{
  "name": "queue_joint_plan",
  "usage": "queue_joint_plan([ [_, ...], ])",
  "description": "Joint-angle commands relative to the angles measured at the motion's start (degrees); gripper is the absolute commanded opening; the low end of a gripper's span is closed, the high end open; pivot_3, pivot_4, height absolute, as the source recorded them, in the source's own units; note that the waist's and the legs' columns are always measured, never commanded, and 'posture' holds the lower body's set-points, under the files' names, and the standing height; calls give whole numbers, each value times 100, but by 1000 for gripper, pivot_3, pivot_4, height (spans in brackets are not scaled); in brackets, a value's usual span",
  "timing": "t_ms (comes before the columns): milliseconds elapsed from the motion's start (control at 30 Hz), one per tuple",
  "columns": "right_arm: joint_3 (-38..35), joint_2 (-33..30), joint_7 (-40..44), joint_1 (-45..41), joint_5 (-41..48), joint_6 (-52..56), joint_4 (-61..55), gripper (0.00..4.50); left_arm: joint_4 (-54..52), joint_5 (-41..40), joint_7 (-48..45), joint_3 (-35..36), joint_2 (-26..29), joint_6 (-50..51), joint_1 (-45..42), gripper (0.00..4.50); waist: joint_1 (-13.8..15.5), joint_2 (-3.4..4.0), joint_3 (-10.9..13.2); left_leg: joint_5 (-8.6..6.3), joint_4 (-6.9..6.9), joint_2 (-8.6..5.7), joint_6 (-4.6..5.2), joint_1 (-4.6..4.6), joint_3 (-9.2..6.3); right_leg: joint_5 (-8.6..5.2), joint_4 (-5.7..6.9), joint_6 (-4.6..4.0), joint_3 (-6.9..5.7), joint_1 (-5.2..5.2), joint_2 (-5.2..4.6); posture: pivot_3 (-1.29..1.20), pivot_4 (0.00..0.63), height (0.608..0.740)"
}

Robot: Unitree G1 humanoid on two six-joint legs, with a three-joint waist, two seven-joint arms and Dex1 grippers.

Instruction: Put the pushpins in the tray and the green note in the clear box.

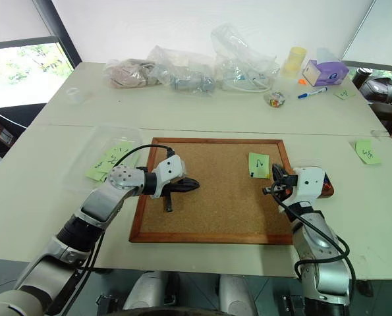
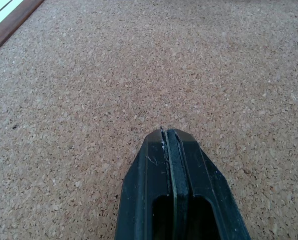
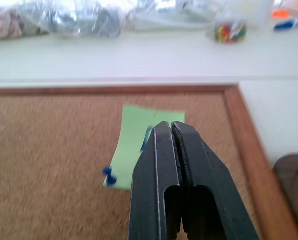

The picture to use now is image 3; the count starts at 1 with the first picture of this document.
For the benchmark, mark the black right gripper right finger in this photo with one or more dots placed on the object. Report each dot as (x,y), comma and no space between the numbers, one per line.
(209,175)

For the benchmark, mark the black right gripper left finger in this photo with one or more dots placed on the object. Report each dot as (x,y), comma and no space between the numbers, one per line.
(148,180)

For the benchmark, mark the green paper note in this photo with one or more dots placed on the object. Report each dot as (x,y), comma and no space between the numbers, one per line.
(131,140)

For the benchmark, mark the dark brown wooden tray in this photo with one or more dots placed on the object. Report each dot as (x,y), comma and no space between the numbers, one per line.
(292,185)

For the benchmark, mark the blue pushpin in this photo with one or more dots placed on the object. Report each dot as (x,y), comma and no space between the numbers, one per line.
(109,176)
(146,140)

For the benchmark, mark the blue marker pen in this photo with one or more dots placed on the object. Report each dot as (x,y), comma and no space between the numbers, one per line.
(287,25)

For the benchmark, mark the orange marker cap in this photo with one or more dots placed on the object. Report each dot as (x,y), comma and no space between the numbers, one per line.
(280,13)

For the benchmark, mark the crinkled clear plastic bag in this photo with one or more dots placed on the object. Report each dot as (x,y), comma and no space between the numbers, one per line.
(71,17)

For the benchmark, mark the cork board with wooden frame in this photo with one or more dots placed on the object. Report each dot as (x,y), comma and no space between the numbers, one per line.
(51,162)

